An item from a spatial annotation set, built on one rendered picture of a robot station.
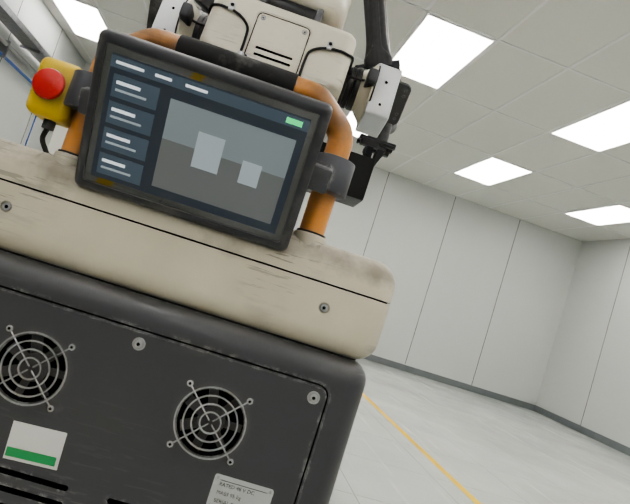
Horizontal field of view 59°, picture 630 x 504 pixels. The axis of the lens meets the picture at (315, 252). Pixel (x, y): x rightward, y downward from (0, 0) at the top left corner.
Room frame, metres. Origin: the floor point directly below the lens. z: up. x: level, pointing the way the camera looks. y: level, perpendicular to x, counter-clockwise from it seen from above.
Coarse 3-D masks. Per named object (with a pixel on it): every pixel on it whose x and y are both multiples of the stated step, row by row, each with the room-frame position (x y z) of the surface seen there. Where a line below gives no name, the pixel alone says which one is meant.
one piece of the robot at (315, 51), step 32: (224, 0) 0.99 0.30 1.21; (256, 0) 1.00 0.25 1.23; (224, 32) 0.98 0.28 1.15; (256, 32) 0.99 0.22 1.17; (288, 32) 0.99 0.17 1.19; (320, 32) 1.00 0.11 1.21; (288, 64) 0.99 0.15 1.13; (320, 64) 0.99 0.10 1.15; (352, 64) 1.04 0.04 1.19; (352, 96) 1.08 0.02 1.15
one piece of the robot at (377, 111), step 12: (384, 72) 1.07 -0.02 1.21; (396, 72) 1.08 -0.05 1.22; (384, 84) 1.07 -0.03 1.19; (396, 84) 1.07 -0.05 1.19; (372, 96) 1.07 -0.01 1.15; (384, 96) 1.07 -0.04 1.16; (372, 108) 1.06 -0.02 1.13; (384, 108) 1.07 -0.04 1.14; (360, 120) 1.10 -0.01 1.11; (372, 120) 1.09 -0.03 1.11; (384, 120) 1.07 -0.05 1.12; (360, 132) 1.15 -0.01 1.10; (372, 132) 1.14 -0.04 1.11
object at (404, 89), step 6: (402, 84) 1.10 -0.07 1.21; (408, 84) 1.11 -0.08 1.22; (402, 90) 1.10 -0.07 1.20; (408, 90) 1.10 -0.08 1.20; (396, 96) 1.11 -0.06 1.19; (402, 96) 1.11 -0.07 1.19; (408, 96) 1.11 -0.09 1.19; (396, 102) 1.12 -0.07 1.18; (402, 102) 1.12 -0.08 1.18; (396, 108) 1.13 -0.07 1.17; (402, 108) 1.13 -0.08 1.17; (390, 114) 1.14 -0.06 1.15; (396, 114) 1.14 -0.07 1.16; (390, 120) 1.14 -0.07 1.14; (396, 120) 1.14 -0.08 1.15
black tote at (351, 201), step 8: (352, 152) 1.40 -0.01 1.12; (352, 160) 1.40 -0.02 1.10; (360, 160) 1.41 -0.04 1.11; (368, 160) 1.41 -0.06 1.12; (360, 168) 1.41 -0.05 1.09; (368, 168) 1.41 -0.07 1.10; (352, 176) 1.41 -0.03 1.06; (360, 176) 1.41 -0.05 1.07; (368, 176) 1.41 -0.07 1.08; (352, 184) 1.41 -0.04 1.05; (360, 184) 1.41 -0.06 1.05; (352, 192) 1.41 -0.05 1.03; (360, 192) 1.41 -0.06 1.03; (336, 200) 1.55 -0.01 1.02; (344, 200) 1.50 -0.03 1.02; (352, 200) 1.46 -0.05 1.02; (360, 200) 1.42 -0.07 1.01
